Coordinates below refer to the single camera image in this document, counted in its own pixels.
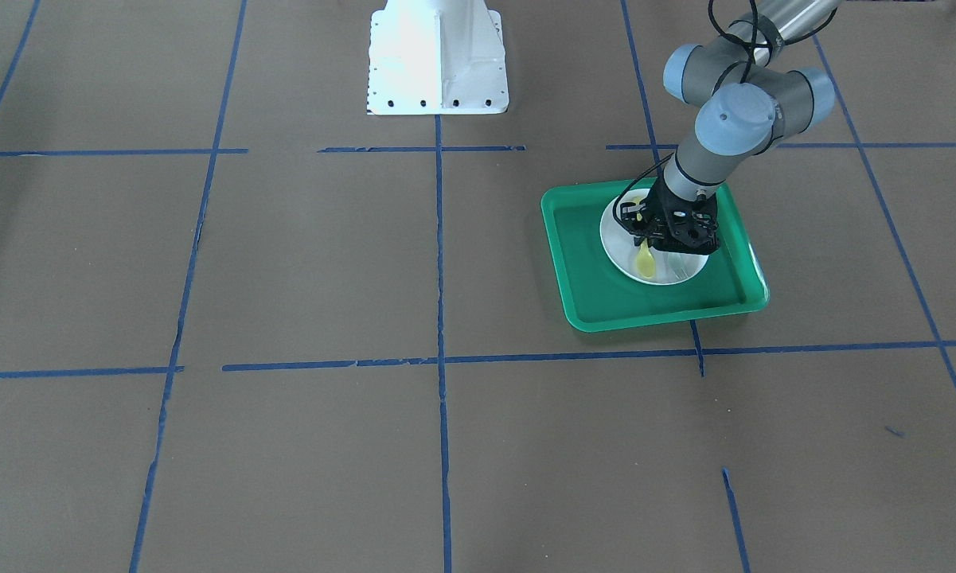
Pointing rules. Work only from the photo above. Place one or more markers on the green plastic tray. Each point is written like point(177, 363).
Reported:
point(596, 297)

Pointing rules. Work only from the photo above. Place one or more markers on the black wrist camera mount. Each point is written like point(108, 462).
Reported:
point(693, 231)

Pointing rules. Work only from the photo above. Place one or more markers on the pale green plastic fork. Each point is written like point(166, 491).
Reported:
point(685, 265)

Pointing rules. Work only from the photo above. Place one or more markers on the white round plate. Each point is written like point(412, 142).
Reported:
point(619, 247)

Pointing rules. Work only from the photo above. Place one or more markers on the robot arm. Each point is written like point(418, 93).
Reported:
point(743, 109)

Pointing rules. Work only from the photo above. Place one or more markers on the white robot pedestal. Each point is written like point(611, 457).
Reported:
point(436, 57)

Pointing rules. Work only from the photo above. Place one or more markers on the yellow plastic spoon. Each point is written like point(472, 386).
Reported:
point(644, 261)

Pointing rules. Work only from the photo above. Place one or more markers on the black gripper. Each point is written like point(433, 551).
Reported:
point(662, 204)

